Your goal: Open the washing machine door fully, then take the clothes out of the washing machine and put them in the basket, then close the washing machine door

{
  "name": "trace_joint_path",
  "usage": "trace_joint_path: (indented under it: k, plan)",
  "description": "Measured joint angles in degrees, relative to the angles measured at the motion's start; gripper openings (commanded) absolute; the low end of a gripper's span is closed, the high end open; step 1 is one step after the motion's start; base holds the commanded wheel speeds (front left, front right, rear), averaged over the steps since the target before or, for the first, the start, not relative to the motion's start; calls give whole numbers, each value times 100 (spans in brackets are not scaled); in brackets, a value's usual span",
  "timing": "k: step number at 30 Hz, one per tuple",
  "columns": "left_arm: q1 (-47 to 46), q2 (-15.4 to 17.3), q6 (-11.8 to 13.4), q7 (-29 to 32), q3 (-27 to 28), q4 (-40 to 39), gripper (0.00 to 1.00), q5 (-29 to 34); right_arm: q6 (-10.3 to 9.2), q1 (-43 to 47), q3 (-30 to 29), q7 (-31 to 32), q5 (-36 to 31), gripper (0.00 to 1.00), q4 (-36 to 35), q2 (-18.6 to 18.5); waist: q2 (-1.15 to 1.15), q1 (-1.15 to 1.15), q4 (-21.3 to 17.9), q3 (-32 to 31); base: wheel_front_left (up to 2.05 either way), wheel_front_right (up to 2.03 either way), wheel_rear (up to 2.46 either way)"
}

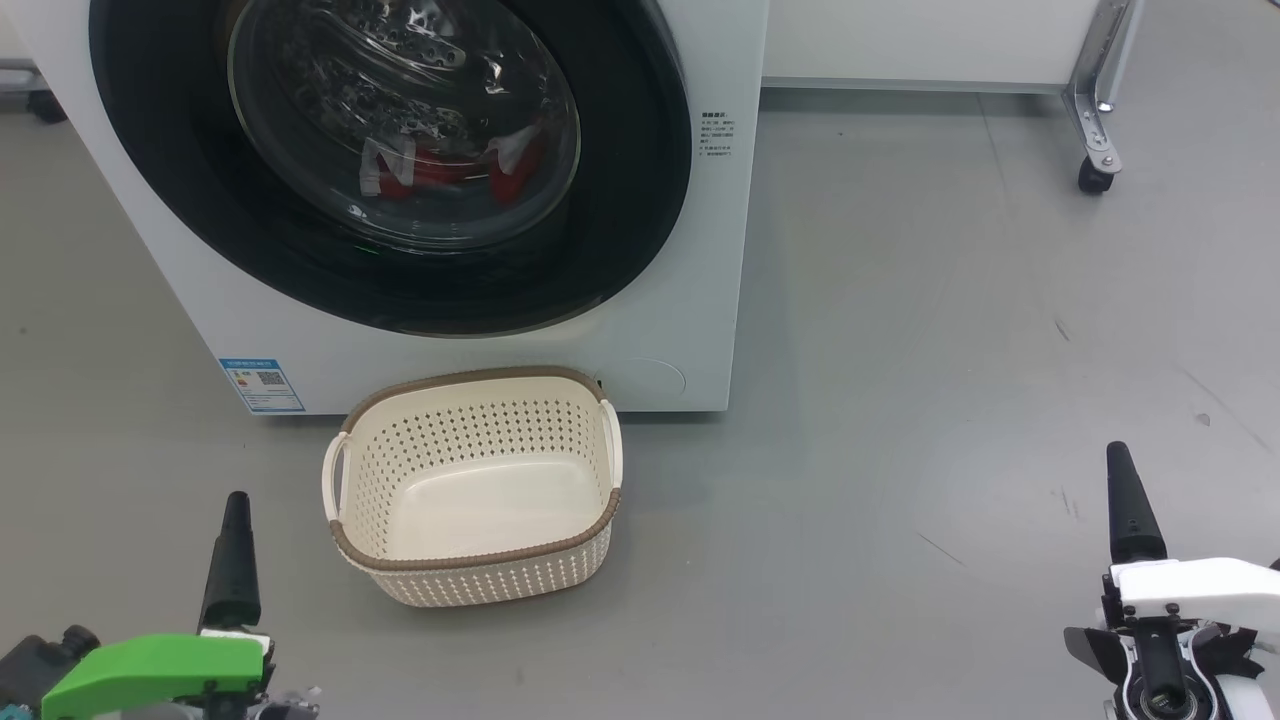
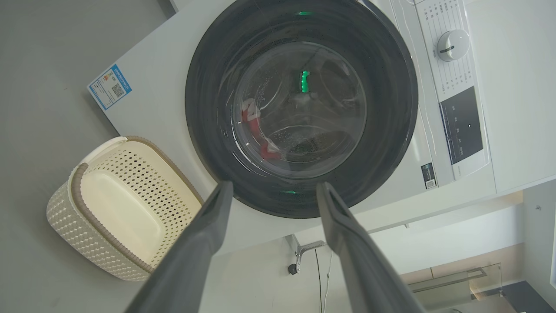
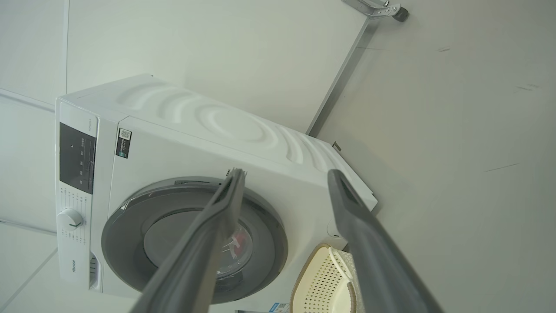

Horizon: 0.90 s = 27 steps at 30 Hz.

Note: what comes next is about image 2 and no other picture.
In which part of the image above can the small black white label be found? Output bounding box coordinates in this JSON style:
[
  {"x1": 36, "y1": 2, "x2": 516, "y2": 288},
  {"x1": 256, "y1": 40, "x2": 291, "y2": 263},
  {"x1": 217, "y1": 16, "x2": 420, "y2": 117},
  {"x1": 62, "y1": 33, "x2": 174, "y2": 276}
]
[{"x1": 420, "y1": 163, "x2": 437, "y2": 190}]

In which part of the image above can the dark washing machine display panel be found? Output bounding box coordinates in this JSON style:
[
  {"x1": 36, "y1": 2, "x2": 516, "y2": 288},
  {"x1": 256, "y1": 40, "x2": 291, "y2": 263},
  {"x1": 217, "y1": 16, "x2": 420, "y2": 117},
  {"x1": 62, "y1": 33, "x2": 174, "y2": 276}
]
[{"x1": 439, "y1": 86, "x2": 484, "y2": 165}]

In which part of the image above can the black glass washing machine door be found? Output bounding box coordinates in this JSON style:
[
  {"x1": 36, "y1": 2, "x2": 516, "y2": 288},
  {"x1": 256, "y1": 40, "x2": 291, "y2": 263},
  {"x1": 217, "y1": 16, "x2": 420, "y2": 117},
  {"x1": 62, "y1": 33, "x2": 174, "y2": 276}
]
[{"x1": 185, "y1": 0, "x2": 419, "y2": 219}]

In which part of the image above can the metal frame leg with caster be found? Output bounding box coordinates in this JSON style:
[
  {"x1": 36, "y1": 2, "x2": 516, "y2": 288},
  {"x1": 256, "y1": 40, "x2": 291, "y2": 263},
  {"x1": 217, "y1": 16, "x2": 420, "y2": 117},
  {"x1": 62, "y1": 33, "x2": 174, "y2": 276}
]
[{"x1": 288, "y1": 235, "x2": 327, "y2": 276}]

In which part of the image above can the white partition board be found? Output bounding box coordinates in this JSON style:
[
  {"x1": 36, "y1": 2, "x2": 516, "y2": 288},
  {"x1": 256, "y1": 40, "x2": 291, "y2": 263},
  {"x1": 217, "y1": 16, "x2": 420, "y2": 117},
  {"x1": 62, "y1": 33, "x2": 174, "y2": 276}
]
[{"x1": 300, "y1": 203, "x2": 524, "y2": 313}]

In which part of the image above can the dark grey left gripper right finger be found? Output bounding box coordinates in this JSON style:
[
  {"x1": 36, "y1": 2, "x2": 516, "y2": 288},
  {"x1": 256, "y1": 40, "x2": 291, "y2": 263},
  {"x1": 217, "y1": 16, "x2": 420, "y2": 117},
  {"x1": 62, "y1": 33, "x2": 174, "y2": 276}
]
[{"x1": 316, "y1": 181, "x2": 427, "y2": 313}]

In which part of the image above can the blue energy label sticker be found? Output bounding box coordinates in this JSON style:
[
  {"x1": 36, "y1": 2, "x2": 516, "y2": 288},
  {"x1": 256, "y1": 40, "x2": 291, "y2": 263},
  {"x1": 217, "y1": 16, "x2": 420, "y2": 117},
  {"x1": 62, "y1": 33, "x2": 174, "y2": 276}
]
[{"x1": 88, "y1": 64, "x2": 132, "y2": 110}]

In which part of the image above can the thin white floor cable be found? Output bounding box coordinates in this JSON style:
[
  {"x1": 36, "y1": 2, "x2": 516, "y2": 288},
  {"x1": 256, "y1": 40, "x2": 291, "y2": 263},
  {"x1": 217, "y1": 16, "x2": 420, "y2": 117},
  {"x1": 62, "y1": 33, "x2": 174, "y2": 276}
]
[{"x1": 323, "y1": 251, "x2": 334, "y2": 313}]

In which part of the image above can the thin black floor cable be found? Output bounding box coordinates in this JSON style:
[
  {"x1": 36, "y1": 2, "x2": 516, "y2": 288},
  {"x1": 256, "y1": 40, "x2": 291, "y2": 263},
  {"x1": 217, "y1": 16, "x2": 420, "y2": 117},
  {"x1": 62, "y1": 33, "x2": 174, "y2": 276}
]
[{"x1": 314, "y1": 249, "x2": 323, "y2": 313}]

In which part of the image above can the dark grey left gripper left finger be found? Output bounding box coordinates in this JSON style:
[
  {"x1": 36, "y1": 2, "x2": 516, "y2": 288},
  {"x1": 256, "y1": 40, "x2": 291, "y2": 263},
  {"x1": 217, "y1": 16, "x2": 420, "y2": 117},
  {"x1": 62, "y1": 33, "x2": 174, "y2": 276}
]
[{"x1": 125, "y1": 181, "x2": 234, "y2": 313}]

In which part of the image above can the white washing machine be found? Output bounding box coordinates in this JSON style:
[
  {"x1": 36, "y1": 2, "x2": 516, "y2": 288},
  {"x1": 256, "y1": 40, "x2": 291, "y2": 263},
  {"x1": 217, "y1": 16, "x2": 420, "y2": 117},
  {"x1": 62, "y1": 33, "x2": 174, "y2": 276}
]
[{"x1": 87, "y1": 0, "x2": 556, "y2": 258}]

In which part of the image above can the red and white garment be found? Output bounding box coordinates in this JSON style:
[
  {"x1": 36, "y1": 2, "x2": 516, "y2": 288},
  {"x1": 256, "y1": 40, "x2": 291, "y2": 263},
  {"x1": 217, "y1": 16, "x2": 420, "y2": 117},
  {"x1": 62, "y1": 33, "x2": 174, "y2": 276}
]
[{"x1": 240, "y1": 98, "x2": 283, "y2": 160}]

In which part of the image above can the cream plastic laundry basket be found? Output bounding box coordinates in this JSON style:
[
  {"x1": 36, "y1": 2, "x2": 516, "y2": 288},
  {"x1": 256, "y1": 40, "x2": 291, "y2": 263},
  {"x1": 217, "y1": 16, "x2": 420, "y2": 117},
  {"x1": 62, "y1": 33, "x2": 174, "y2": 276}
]
[{"x1": 46, "y1": 136, "x2": 205, "y2": 282}]

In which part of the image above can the white control knob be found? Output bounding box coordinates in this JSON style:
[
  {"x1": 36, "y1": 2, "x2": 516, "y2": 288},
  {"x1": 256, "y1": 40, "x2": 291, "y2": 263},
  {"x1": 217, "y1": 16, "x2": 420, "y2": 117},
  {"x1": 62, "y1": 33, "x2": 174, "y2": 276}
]
[{"x1": 437, "y1": 29, "x2": 470, "y2": 62}]

